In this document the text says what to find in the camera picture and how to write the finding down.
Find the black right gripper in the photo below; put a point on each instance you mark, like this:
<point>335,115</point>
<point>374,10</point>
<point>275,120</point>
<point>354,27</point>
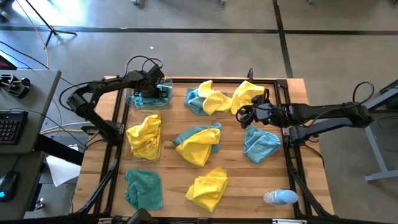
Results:
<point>262,116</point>

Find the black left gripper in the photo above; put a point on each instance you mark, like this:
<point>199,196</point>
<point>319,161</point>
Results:
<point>146,85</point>

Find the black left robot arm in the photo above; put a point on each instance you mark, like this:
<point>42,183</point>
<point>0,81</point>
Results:
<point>105,84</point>

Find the black table clamp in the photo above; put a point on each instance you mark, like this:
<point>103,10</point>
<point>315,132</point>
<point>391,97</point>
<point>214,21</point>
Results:
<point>250,74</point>

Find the grey furniture foot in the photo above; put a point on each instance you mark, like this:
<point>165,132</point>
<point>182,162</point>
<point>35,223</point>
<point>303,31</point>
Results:
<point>138,2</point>

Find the water bottle with blue label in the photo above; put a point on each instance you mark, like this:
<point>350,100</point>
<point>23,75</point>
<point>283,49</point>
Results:
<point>283,197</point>

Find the black desk support bar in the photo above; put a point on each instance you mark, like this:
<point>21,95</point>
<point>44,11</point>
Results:
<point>59,150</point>

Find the black tripod stand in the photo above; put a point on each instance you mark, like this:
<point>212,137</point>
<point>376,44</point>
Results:
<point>53,31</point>

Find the black teleoperation device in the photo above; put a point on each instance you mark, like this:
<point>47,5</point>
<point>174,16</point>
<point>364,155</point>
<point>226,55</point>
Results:
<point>141,216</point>

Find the grey side desk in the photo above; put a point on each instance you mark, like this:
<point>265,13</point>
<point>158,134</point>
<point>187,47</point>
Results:
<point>37,93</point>

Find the white paper sheet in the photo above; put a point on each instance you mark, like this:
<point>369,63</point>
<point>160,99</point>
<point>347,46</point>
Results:
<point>62,171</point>

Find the grey metal cart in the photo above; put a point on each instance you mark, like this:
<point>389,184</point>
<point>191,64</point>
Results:
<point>382,175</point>

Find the black desk clamp device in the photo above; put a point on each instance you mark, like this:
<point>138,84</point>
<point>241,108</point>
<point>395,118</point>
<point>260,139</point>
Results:
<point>18,90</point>

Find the black keyboard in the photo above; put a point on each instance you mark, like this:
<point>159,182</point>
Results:
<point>12,127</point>

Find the black desk monitor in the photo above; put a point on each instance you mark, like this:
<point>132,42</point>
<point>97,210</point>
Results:
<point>6,65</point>

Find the metal caster wheel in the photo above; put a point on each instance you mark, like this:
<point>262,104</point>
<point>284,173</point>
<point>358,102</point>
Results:
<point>39,204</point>

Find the black computer mouse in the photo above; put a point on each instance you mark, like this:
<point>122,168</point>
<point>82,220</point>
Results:
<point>9,186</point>

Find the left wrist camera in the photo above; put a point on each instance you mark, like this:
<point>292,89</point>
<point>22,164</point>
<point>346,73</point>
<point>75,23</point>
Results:
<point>155,73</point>

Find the black aluminium table frame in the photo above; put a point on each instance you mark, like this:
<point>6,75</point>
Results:
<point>294,179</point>

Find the white mounting bracket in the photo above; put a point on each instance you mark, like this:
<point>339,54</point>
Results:
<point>289,221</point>
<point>107,220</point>

